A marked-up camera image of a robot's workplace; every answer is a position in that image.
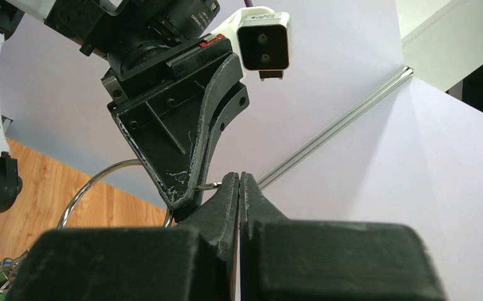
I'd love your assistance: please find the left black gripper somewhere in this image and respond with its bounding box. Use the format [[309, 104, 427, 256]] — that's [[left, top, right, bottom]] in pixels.
[[102, 33, 249, 223]]

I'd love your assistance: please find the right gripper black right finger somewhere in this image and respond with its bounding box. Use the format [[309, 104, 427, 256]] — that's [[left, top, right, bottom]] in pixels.
[[240, 172, 447, 300]]

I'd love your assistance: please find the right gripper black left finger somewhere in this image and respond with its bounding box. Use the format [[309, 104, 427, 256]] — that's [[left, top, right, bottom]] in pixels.
[[6, 172, 240, 300]]

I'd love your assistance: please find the keyring with key bunch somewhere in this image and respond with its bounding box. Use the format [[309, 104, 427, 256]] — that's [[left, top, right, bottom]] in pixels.
[[0, 159, 222, 301]]

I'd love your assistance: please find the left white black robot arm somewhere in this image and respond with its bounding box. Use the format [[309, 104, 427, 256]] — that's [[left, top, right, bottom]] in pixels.
[[0, 1, 248, 222]]

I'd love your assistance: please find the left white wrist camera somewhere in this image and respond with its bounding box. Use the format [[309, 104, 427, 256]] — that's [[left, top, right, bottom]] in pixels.
[[211, 6, 292, 81]]

